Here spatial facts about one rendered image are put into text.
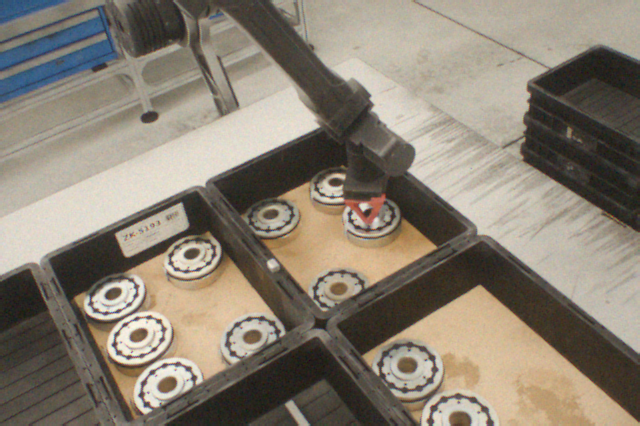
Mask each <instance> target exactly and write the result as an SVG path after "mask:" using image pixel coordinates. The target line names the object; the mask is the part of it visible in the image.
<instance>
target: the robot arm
mask: <svg viewBox="0 0 640 426"><path fill-rule="evenodd" d="M172 1H173V2H174V3H176V4H177V5H178V7H179V8H181V9H182V10H184V11H185V12H186V13H187V14H189V15H190V16H191V17H192V18H194V19H195V20H197V19H198V18H199V17H200V15H201V14H202V13H203V12H204V11H205V9H206V8H207V7H208V6H209V5H211V6H213V7H216V8H218V9H220V10H221V11H223V13H224V14H225V15H226V16H227V17H228V19H229V20H230V21H231V22H232V23H233V24H234V25H235V26H236V27H237V28H238V29H239V30H240V31H241V32H242V33H243V34H244V35H245V36H246V37H247V38H248V39H249V40H250V41H251V42H252V43H253V44H254V45H255V46H256V47H257V49H258V50H259V51H260V52H261V53H262V54H263V55H264V56H265V57H266V58H267V59H268V60H269V61H270V62H271V63H272V64H273V65H274V66H275V67H276V68H277V69H278V70H279V71H280V72H281V73H282V74H283V75H284V76H285V77H286V78H287V79H288V80H289V82H290V83H291V84H292V85H293V87H294V89H295V90H296V92H297V94H298V98H299V100H300V101H301V102H302V103H303V104H304V106H305V107H306V108H307V109H308V110H309V111H310V112H311V113H312V114H313V115H314V116H315V117H316V118H315V119H314V121H315V122H316V123H317V124H319V125H320V126H321V127H322V128H323V129H324V130H325V131H326V132H327V133H328V134H329V135H330V136H332V138H333V139H334V140H336V142H338V143H339V144H342V143H343V142H344V141H345V144H346V153H347V161H348V168H347V172H346V175H345V179H344V182H343V185H342V195H343V201H344V203H345V204H347V205H348V206H349V207H350V208H351V209H352V210H353V211H354V212H355V213H356V214H357V215H358V217H359V218H360V219H361V220H362V222H363V223H364V224H373V222H374V220H375V218H376V215H377V214H378V212H379V210H380V208H381V207H382V205H383V203H384V199H385V195H382V194H383V193H385V192H386V188H387V183H388V179H389V177H390V176H391V177H399V176H401V175H403V174H404V173H406V172H407V171H408V170H409V169H410V168H411V166H412V165H413V163H414V161H415V157H416V149H415V147H414V146H413V145H412V144H411V143H409V142H408V141H407V140H405V139H404V138H402V137H401V136H399V135H398V134H397V133H395V132H394V131H392V130H391V129H389V128H388V127H387V124H386V123H384V122H383V121H382V120H380V119H379V115H378V114H377V113H375V112H372V111H371V110H372V108H373V107H374V106H375V105H374V104H373V103H372V101H371V100H370V98H371V97H372V95H371V94H370V93H369V92H368V91H367V90H366V89H365V87H364V86H363V85H361V84H360V83H359V82H358V81H357V80H355V79H354V78H352V77H351V78H350V79H349V80H347V81H345V80H344V79H343V78H342V77H341V76H340V75H338V74H337V72H335V71H334V70H332V69H331V68H329V67H327V66H326V65H325V64H324V63H323V61H322V60H321V59H320V58H319V57H318V55H317V54H316V53H315V52H314V51H313V50H312V48H311V47H310V46H309V45H308V44H307V42H306V41H305V40H304V39H303V38H302V36H301V35H300V34H299V33H298V32H297V31H296V29H295V28H294V27H293V26H292V25H291V23H290V22H289V21H288V20H287V19H286V18H285V16H284V15H283V14H282V13H281V12H280V10H279V9H278V8H277V7H276V6H275V5H274V3H273V2H272V1H271V0H172ZM357 202H362V203H368V204H371V206H374V207H373V209H372V211H371V214H370V216H369V217H366V215H365V214H364V212H363V211H362V209H361V208H360V206H359V205H358V203H357Z"/></svg>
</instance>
